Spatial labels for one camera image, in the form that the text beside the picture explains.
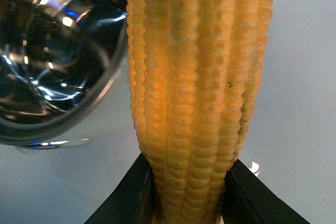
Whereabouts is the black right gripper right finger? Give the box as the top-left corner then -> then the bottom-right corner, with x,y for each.
223,160 -> 308,224

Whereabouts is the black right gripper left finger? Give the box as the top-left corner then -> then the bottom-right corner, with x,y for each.
86,154 -> 154,224

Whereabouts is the yellow corn cob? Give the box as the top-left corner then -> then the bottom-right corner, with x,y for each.
127,0 -> 273,223

